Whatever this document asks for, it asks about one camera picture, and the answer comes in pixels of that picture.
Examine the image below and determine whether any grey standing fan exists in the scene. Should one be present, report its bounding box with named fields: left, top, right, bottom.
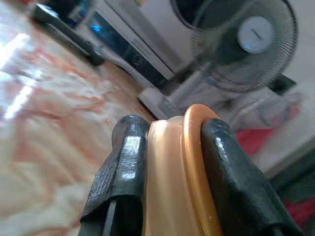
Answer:
left=139, top=0, right=300, bottom=120

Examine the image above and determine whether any red cloth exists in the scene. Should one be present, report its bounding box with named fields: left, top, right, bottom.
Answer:
left=236, top=127, right=315, bottom=232

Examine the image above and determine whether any white washing machine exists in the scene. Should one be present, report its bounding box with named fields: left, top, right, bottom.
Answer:
left=73, top=0, right=197, bottom=84

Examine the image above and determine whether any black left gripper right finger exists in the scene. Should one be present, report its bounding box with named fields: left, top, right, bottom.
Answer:
left=200, top=118, right=305, bottom=236

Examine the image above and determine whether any black low stand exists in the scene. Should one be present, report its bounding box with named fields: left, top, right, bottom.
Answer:
left=31, top=3, right=106, bottom=66

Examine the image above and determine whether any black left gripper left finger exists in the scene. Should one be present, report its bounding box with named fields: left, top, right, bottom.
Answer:
left=79, top=114, right=151, bottom=236

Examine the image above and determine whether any round container with orange lid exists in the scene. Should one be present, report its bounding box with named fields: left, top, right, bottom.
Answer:
left=142, top=103, right=224, bottom=236

